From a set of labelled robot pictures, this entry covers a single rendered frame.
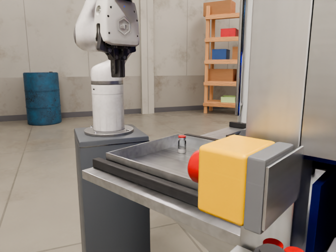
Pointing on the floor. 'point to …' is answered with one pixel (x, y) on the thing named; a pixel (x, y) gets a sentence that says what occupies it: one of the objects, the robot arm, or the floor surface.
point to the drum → (42, 98)
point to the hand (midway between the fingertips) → (117, 68)
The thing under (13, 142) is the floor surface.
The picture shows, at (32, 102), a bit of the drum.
